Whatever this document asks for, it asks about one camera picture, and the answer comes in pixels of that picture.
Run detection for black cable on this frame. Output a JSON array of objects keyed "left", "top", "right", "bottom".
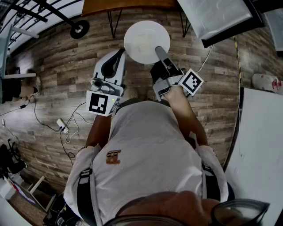
[
  {"left": 24, "top": 95, "right": 61, "bottom": 132},
  {"left": 59, "top": 132, "right": 76, "bottom": 165}
]

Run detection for black bag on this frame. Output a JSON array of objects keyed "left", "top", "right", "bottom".
[{"left": 0, "top": 138, "right": 27, "bottom": 177}]

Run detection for person's white t-shirt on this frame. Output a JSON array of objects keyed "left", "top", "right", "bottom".
[{"left": 63, "top": 100, "right": 229, "bottom": 226}]

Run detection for white shelf board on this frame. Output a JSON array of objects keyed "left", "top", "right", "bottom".
[{"left": 4, "top": 73, "right": 37, "bottom": 79}]

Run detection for white panel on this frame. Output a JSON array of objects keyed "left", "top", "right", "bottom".
[{"left": 264, "top": 8, "right": 283, "bottom": 53}]

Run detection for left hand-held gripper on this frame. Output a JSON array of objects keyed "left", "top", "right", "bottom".
[{"left": 85, "top": 48, "right": 127, "bottom": 117}]

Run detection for black grey harness strap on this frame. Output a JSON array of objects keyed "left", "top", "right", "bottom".
[
  {"left": 200, "top": 162, "right": 222, "bottom": 200},
  {"left": 76, "top": 168, "right": 98, "bottom": 226}
]

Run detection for grey blue panel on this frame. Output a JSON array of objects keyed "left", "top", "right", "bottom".
[{"left": 0, "top": 23, "right": 13, "bottom": 78}]

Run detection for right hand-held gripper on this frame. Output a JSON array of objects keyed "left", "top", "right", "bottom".
[{"left": 149, "top": 45, "right": 204, "bottom": 102}]

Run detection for person's right forearm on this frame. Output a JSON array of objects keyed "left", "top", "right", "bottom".
[{"left": 162, "top": 87, "right": 209, "bottom": 147}]

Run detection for white stool frame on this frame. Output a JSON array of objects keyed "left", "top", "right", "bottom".
[{"left": 21, "top": 175, "right": 56, "bottom": 213}]

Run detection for white counter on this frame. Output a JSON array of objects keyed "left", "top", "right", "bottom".
[{"left": 222, "top": 87, "right": 283, "bottom": 226}]

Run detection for white round plate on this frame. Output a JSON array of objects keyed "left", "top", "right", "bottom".
[{"left": 123, "top": 20, "right": 171, "bottom": 65}]

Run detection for brown wooden table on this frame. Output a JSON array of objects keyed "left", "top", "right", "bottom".
[{"left": 81, "top": 0, "right": 191, "bottom": 38}]

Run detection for person's black glasses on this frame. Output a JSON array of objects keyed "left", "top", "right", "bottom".
[{"left": 103, "top": 198, "right": 271, "bottom": 226}]

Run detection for white cable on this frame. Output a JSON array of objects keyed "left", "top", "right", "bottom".
[
  {"left": 195, "top": 45, "right": 214, "bottom": 75},
  {"left": 65, "top": 112, "right": 95, "bottom": 143}
]

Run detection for person's face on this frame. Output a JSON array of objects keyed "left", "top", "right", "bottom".
[{"left": 117, "top": 191, "right": 213, "bottom": 226}]

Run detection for mini fridge with door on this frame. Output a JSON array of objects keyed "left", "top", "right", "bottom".
[{"left": 176, "top": 0, "right": 266, "bottom": 49}]

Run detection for white bag with red print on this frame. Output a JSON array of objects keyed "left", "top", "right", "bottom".
[{"left": 252, "top": 73, "right": 283, "bottom": 95}]

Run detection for black metal railing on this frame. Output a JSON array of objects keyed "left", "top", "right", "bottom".
[{"left": 0, "top": 0, "right": 85, "bottom": 52}]

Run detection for white power strip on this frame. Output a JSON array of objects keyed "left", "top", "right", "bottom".
[{"left": 56, "top": 118, "right": 70, "bottom": 134}]

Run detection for person's left forearm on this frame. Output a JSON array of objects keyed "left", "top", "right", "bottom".
[{"left": 85, "top": 114, "right": 113, "bottom": 148}]

